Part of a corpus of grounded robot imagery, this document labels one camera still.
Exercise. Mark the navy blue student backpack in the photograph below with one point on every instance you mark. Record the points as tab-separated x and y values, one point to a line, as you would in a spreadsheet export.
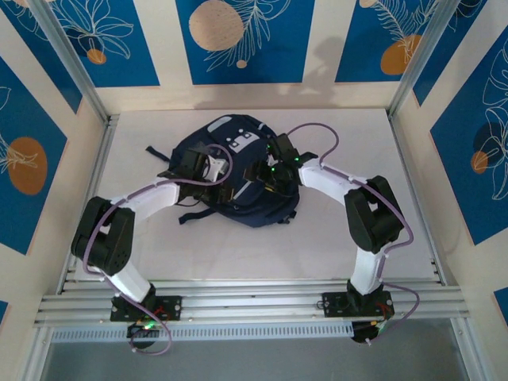
258	206

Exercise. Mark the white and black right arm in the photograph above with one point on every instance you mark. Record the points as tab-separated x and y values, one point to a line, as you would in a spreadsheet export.
325	178

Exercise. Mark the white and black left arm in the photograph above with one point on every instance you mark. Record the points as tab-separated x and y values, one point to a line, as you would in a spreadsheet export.
155	196

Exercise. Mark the black base controller board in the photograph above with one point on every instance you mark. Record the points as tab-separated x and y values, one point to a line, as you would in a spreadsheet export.
139	331
369	333

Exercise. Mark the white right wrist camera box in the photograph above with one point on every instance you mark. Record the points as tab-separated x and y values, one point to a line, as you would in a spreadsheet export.
270	160

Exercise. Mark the aluminium table side rail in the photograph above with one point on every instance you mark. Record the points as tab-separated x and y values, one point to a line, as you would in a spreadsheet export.
95	178
420	206

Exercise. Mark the aluminium mounting rail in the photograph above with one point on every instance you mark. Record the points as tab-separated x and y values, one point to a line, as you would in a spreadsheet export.
254	301

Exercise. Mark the blue floral wall panel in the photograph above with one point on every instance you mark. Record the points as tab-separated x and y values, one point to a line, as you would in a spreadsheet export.
131	59
39	47
3	313
476	24
24	119
456	178
357	39
278	39
502	301

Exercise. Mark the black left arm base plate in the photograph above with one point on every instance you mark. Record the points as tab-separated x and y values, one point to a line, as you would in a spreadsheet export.
170	307

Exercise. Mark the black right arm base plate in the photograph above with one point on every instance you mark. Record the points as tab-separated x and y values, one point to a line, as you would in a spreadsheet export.
333	303

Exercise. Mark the aluminium frame post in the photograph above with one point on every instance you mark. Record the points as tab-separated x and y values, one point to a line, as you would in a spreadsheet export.
428	59
75	67

